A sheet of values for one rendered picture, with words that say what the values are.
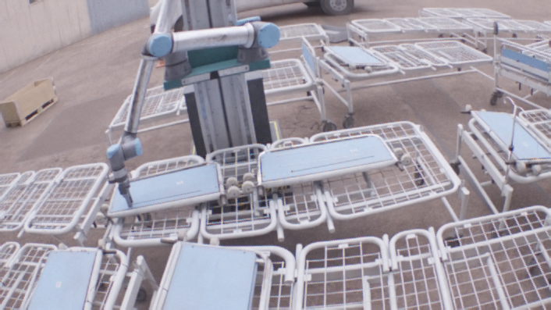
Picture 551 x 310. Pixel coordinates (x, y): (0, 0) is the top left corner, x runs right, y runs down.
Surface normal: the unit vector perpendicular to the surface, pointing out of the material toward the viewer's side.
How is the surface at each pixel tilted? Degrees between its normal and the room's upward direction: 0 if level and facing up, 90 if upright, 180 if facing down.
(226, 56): 90
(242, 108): 90
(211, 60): 90
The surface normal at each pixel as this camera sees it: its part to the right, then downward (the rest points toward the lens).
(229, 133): 0.11, 0.46
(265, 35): 0.58, 0.33
